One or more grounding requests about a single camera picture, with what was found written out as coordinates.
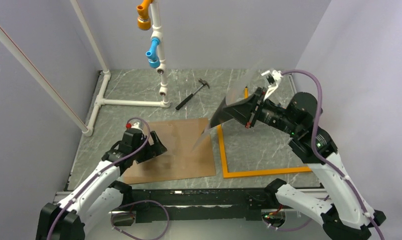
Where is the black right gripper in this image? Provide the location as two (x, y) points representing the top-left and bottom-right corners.
(222, 86), (299, 135)

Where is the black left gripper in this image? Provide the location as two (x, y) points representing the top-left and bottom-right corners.
(132, 130), (166, 164)

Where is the yellow handled screwdriver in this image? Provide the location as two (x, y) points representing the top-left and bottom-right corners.
(244, 87), (249, 98)

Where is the orange picture frame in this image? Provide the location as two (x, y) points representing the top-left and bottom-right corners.
(217, 119), (312, 179)

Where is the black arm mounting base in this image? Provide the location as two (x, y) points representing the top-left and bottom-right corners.
(114, 187), (280, 223)

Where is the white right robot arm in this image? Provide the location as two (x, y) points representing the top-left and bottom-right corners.
(208, 88), (386, 240)

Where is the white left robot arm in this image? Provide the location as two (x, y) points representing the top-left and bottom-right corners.
(35, 126), (167, 240)

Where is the black claw hammer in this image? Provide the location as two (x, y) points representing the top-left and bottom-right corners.
(175, 78), (210, 111)

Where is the blue pipe nozzle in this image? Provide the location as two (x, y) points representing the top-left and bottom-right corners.
(145, 37), (161, 69)

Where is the white pvc pipe stand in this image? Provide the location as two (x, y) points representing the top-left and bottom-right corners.
(69, 0), (171, 137)

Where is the orange pipe nozzle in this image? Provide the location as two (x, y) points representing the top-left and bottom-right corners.
(136, 0), (153, 31)

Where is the white diagonal pole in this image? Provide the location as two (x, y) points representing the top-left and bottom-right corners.
(0, 26), (93, 136)

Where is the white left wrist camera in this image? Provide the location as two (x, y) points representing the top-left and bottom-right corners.
(125, 119), (145, 131)

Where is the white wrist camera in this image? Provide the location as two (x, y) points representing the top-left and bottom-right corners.
(261, 68), (283, 100)
(125, 119), (145, 131)

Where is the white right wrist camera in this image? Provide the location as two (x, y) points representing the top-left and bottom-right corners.
(261, 68), (283, 100)

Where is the aluminium table edge rail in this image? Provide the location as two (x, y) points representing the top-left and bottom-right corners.
(285, 73), (298, 94)

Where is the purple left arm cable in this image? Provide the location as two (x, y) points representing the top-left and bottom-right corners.
(46, 117), (170, 240)

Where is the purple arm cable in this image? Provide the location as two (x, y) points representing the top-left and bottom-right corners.
(262, 69), (387, 240)
(46, 117), (170, 240)

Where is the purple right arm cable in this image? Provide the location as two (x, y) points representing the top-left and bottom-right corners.
(262, 69), (387, 240)

